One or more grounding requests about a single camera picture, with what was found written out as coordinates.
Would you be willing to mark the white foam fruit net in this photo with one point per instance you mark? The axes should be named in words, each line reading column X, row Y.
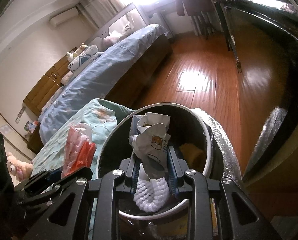
column 151, row 194

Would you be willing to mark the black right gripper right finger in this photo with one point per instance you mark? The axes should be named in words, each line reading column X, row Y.
column 237, row 217

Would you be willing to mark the white round trash bin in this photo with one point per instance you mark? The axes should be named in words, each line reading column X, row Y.
column 189, row 137

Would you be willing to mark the green floral bed sheet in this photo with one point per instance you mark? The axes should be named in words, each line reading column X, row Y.
column 102, row 115

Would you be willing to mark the blue bed with quilt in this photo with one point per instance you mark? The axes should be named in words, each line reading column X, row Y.
column 97, row 79

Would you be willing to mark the wooden headboard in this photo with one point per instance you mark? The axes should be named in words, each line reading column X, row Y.
column 46, row 87

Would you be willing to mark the patterned white blue pillow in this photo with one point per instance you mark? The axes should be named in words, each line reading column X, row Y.
column 84, row 59

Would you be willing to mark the small plush toys on headboard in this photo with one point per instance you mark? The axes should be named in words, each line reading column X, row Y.
column 72, row 55

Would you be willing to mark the pink red plastic bag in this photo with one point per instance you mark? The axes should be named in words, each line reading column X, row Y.
column 79, row 149

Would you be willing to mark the silver foil insulation bag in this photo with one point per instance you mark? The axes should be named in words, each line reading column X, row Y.
column 267, row 145

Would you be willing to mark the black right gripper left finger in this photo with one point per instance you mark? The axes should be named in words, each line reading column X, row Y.
column 77, row 202

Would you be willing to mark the printed paper wrapper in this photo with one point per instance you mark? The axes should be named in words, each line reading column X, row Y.
column 149, row 138

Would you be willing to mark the white wall air conditioner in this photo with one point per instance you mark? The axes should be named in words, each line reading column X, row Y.
column 63, row 17

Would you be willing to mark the white baby crib rail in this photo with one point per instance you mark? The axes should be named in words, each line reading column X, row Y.
column 131, row 13

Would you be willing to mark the cream teddy bear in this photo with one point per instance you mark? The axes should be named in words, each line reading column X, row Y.
column 20, row 169

